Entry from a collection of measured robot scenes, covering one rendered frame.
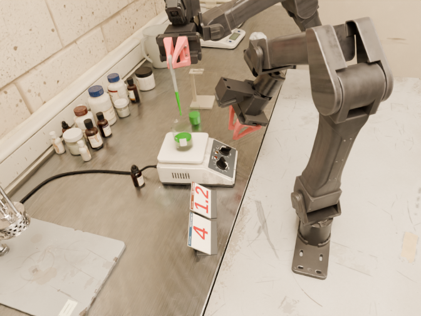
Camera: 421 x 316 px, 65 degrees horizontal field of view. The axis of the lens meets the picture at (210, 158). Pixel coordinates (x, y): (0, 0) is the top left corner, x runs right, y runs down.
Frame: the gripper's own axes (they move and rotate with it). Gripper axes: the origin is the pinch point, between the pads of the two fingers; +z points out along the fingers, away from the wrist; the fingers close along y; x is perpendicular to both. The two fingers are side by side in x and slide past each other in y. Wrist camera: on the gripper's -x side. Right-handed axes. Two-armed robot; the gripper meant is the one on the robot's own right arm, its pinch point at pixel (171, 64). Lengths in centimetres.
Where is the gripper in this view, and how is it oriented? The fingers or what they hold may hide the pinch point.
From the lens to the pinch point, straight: 75.9
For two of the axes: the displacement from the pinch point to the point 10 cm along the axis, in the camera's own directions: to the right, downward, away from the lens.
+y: 9.9, 0.1, -1.7
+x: 1.1, 7.5, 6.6
